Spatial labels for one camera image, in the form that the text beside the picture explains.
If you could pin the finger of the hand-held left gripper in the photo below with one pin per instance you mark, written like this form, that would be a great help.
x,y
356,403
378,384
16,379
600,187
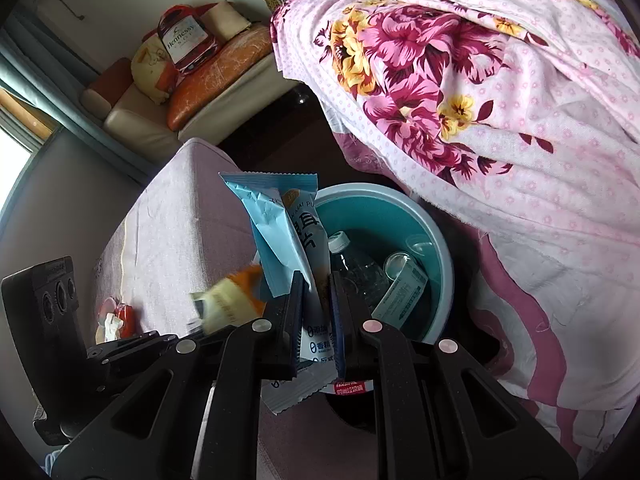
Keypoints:
x,y
130,350

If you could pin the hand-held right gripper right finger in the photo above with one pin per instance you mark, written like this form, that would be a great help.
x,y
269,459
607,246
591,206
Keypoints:
x,y
345,320

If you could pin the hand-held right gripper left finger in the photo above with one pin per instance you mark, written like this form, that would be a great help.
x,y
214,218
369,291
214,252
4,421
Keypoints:
x,y
292,310

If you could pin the egg-shaped plastic toy capsule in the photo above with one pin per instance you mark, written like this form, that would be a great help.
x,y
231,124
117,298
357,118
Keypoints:
x,y
120,315

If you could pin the clear plastic bottle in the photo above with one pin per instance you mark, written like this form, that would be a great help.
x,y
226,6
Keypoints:
x,y
360,270

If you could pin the white medicine box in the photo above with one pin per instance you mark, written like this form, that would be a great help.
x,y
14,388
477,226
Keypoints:
x,y
400,292

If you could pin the yellow snack packet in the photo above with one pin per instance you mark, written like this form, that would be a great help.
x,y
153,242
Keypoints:
x,y
230,305

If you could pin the blue snack packet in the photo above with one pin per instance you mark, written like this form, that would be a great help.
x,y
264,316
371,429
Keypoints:
x,y
280,240

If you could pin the teal plastic bin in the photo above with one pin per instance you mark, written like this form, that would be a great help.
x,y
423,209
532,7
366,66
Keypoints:
x,y
370,215

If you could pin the window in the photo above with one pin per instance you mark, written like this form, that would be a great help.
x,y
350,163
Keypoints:
x,y
15,160

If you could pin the cream leather sofa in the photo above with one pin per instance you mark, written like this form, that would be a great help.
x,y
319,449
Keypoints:
x,y
140,120

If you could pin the pink floral blanket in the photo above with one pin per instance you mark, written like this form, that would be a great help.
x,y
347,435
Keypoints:
x,y
450,110

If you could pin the orange seat cushion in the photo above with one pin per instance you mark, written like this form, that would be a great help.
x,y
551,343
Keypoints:
x,y
215,80

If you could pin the teal curtain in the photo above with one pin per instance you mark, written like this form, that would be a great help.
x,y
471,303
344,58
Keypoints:
x,y
50,95

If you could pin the yellow printed pillow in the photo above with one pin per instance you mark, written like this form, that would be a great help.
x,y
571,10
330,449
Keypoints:
x,y
150,67

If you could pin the Hennessy bottle shaped pillow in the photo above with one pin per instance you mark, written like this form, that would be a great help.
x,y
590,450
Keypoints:
x,y
182,37

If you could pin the beige cushion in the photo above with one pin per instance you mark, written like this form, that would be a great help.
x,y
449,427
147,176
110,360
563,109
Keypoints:
x,y
225,20

